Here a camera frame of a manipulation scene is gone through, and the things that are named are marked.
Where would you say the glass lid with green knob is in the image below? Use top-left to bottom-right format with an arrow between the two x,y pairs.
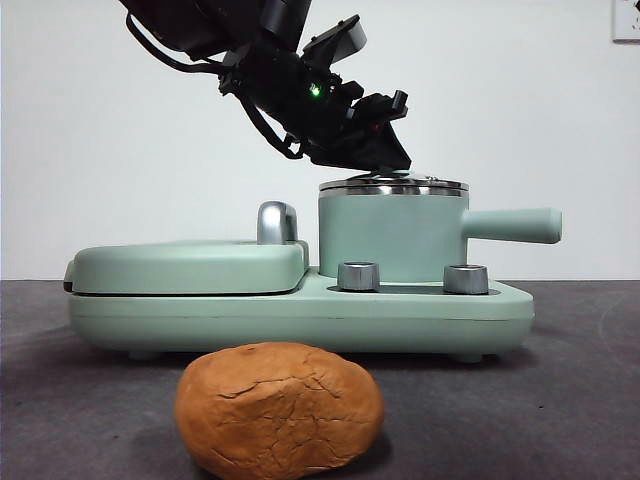
319,168 -> 470,193

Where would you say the brown potato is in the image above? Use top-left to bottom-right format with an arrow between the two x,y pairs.
173,341 -> 386,480

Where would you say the silver control knob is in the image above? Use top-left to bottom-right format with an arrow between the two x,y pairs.
337,260 -> 382,292
442,263 -> 490,295

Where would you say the mint green breakfast machine base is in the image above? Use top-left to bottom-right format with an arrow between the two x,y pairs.
67,266 -> 535,363

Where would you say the mint green hinged grill cover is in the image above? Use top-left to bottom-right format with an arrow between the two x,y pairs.
63,238 -> 312,296

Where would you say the braided black left arm cable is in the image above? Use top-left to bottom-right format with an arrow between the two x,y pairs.
238,92 -> 314,162

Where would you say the mint green pot with handle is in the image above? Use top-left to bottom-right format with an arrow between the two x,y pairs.
317,188 -> 564,281

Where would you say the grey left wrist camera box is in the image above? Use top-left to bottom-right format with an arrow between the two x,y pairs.
301,14 -> 370,66

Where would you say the silver grill cover handle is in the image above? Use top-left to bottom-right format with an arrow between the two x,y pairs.
256,200 -> 301,246

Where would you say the smooth black left arm cable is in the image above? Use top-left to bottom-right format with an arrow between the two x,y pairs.
123,12 -> 236,76

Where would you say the white wall socket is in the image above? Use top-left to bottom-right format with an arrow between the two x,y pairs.
611,0 -> 640,44

